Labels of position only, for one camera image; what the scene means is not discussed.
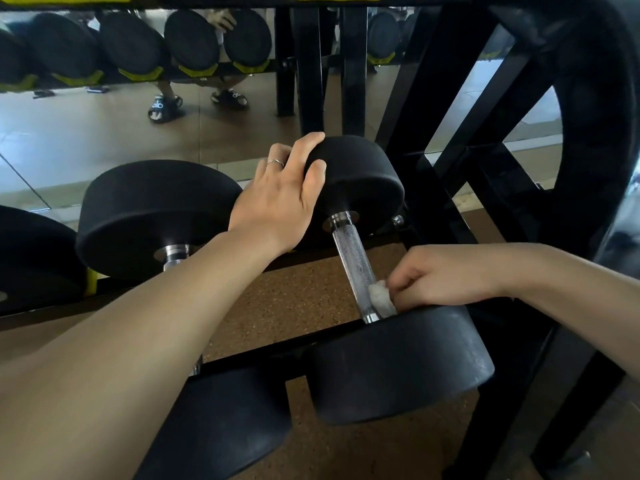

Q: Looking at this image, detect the person's right hand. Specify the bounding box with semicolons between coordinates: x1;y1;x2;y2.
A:
386;243;507;313

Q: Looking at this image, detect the black metal dumbbell rack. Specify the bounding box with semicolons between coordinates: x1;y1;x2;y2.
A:
0;0;640;480

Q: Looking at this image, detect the black dumbbell with knurled handle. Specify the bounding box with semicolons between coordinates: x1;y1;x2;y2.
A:
298;135;496;426

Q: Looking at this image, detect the person's left hand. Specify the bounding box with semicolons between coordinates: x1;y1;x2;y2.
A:
228;132;327;256

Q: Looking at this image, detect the wall mirror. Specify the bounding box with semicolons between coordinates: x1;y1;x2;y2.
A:
0;7;564;231

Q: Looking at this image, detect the person's left forearm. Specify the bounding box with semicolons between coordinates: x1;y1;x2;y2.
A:
0;229;282;480

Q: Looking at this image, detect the black dumbbell with steel handle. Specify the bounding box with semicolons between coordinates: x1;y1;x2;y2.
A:
0;205;89;316
75;160;294;480

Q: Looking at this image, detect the white cleaning cloth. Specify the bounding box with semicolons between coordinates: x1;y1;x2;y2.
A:
367;280;399;318

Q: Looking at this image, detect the person's right forearm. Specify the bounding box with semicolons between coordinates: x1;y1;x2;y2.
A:
497;243;640;381

